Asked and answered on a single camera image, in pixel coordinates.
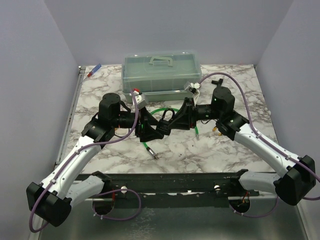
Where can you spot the black T-handle tool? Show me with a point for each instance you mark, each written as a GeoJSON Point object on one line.
{"type": "Point", "coordinates": [218, 83]}

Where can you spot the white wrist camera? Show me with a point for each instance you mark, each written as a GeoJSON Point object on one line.
{"type": "Point", "coordinates": [140, 98]}
{"type": "Point", "coordinates": [194, 89]}

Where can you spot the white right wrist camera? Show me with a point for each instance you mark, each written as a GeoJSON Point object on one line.
{"type": "Point", "coordinates": [194, 89]}

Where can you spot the green cable lock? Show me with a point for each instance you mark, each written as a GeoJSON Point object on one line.
{"type": "Point", "coordinates": [149, 150]}

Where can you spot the left side aluminium rail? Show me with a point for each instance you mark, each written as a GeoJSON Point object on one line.
{"type": "Point", "coordinates": [67, 130]}

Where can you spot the yellow handled needle-nose pliers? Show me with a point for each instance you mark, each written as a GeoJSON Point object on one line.
{"type": "Point", "coordinates": [216, 131]}

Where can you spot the translucent green plastic toolbox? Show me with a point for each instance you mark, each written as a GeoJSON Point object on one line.
{"type": "Point", "coordinates": [161, 76]}

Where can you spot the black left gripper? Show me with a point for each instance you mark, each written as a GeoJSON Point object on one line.
{"type": "Point", "coordinates": [148, 132]}

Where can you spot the blue red screwdriver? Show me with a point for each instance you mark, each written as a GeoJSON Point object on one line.
{"type": "Point", "coordinates": [94, 70]}

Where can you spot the black padlock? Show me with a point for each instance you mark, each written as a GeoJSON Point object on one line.
{"type": "Point", "coordinates": [163, 125]}

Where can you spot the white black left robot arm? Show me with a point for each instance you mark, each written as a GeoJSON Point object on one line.
{"type": "Point", "coordinates": [54, 197]}

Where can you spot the black metal base rail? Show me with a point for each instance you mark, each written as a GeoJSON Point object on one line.
{"type": "Point", "coordinates": [182, 190]}

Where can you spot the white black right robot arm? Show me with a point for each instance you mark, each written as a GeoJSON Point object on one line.
{"type": "Point", "coordinates": [294, 175]}

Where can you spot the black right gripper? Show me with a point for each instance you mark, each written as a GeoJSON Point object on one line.
{"type": "Point", "coordinates": [186, 118]}

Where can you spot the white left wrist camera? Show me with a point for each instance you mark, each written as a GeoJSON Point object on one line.
{"type": "Point", "coordinates": [140, 98]}

